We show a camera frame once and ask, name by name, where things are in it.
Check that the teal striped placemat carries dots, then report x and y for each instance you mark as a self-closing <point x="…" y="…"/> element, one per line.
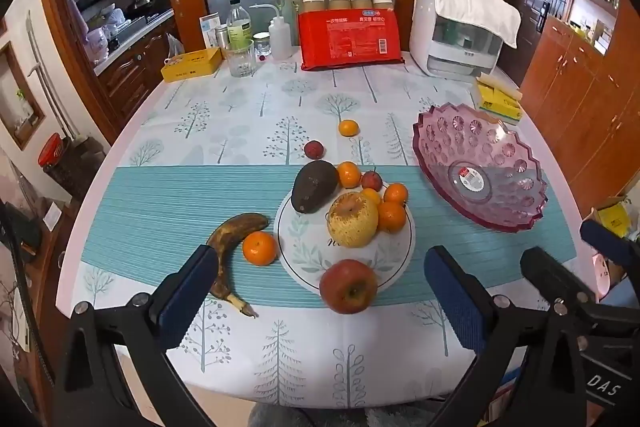
<point x="150" y="217"/>

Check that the overripe brown banana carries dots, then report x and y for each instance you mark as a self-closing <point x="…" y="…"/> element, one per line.
<point x="225" y="237"/>

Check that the cardboard box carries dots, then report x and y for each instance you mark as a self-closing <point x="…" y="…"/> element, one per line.
<point x="607" y="207"/>

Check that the red apple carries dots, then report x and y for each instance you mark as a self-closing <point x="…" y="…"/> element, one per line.
<point x="347" y="284"/>

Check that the red lychee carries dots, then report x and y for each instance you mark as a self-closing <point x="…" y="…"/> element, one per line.
<point x="313" y="149"/>

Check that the red bucket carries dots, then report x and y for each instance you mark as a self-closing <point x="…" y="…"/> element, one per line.
<point x="52" y="149"/>

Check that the red package of jars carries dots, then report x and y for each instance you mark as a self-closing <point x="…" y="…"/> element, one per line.
<point x="350" y="39"/>

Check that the small glass jar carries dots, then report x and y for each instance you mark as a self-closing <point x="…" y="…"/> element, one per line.
<point x="262" y="47"/>

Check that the dark entrance door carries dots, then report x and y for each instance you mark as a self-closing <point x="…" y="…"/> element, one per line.
<point x="530" y="17"/>

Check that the yellow tissue pack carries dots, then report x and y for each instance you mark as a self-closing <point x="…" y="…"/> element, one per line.
<point x="497" y="99"/>

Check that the small yellowish tangerine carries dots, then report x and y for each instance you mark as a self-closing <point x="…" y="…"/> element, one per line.
<point x="371" y="197"/>

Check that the wooden picture frame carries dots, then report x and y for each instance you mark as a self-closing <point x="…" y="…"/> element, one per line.
<point x="35" y="107"/>

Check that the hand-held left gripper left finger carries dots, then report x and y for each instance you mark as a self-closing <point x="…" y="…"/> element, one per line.
<point x="182" y="302"/>

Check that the white squeeze bottle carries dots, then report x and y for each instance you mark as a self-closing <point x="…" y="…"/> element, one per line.
<point x="281" y="39"/>

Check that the white countertop appliance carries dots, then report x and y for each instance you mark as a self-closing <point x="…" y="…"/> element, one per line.
<point x="460" y="47"/>

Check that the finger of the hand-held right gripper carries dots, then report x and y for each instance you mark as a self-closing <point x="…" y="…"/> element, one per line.
<point x="550" y="272"/>
<point x="607" y="242"/>

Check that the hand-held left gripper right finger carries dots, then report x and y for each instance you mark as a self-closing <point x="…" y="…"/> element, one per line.
<point x="457" y="302"/>

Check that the wooden wall cabinet unit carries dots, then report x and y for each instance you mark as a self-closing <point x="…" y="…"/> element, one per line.
<point x="575" y="82"/>

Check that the clear drinking glass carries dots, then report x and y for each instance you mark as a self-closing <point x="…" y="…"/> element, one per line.
<point x="241" y="62"/>

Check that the pink plastic fruit plate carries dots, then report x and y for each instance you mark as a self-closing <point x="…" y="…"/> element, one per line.
<point x="500" y="207"/>

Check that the orange tangerine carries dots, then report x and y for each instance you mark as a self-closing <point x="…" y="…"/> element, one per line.
<point x="391" y="217"/>
<point x="395" y="193"/>
<point x="349" y="174"/>
<point x="348" y="127"/>
<point x="259" y="248"/>

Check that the yellow pack in box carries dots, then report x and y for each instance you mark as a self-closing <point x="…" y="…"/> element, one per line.
<point x="615" y="219"/>

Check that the small red crabapple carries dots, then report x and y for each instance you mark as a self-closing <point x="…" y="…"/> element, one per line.
<point x="371" y="180"/>

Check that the wooden kitchen base cabinet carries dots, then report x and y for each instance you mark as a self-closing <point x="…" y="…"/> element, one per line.
<point x="130" y="77"/>

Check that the yellow flat box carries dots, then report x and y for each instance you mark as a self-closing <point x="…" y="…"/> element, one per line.
<point x="192" y="64"/>

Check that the white carton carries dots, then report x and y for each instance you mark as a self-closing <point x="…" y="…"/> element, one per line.
<point x="209" y="29"/>

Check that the clear plastic bottle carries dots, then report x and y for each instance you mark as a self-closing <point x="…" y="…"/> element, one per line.
<point x="239" y="24"/>

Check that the dark avocado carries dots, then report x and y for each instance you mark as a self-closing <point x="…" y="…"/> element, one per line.
<point x="312" y="187"/>

